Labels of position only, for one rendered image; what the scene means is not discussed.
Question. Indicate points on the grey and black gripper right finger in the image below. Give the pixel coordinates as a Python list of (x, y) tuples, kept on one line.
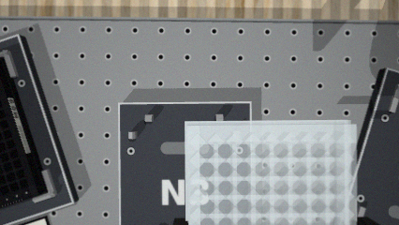
[(365, 221)]

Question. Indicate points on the white multi-well plate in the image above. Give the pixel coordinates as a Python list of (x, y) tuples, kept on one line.
[(231, 153)]

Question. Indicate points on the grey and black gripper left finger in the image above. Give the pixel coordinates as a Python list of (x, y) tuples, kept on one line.
[(180, 221)]

